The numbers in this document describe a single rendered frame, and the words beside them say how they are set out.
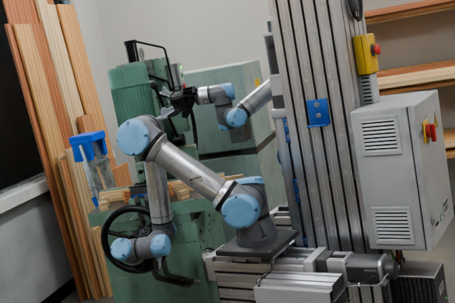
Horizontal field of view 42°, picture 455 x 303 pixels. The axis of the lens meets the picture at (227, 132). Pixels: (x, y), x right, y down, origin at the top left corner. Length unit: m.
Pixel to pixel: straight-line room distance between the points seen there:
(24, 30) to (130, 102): 1.73
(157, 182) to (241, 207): 0.37
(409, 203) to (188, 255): 1.07
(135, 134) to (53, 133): 2.30
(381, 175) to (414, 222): 0.18
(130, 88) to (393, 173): 1.22
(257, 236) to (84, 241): 2.26
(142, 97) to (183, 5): 2.52
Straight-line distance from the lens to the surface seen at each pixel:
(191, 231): 2.60
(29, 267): 4.16
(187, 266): 2.66
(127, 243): 2.07
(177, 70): 2.92
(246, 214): 1.90
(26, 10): 4.40
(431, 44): 4.77
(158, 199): 2.13
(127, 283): 2.75
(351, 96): 1.99
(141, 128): 1.92
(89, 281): 4.28
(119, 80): 2.63
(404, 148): 1.92
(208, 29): 5.00
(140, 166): 2.70
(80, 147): 3.55
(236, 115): 2.34
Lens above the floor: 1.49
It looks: 8 degrees down
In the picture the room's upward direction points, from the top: 10 degrees counter-clockwise
